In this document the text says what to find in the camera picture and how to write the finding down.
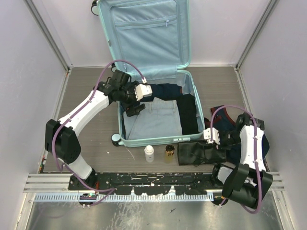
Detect amber bottle with gold cap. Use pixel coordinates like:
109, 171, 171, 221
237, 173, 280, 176
165, 144, 175, 163

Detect black garment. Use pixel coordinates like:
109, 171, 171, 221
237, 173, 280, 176
176, 94, 198, 135

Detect mint green open suitcase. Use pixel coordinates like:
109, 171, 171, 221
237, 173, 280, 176
92, 0, 205, 147

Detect light blue jeans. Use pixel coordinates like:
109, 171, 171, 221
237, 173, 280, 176
123, 98, 182, 140

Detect navy garment with red trim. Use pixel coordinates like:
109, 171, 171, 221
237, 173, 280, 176
213, 108, 270, 164

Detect navy blue sweater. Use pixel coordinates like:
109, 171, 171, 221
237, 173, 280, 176
141, 83, 183, 102

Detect white plastic bottle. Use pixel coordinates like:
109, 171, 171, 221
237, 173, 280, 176
144, 145, 154, 162

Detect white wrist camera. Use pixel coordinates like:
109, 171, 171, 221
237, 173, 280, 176
203, 127, 220, 145
134, 84, 153, 101

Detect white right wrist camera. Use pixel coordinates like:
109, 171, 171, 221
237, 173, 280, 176
203, 127, 220, 145

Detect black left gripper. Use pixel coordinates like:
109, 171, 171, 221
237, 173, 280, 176
118, 81, 145, 116

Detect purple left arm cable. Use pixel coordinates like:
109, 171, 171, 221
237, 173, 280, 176
52, 59, 147, 208

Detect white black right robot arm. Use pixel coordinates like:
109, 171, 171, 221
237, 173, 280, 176
209, 113, 273, 214

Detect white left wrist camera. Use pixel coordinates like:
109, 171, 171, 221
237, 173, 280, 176
134, 84, 153, 101

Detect slotted cable duct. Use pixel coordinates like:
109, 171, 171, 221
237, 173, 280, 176
34, 192, 214, 202

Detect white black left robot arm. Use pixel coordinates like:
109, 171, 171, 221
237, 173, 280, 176
45, 70, 152, 190

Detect black toiletry pouch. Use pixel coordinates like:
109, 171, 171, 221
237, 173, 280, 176
177, 141, 226, 166

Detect aluminium front rail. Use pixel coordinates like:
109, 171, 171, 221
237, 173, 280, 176
24, 172, 285, 193

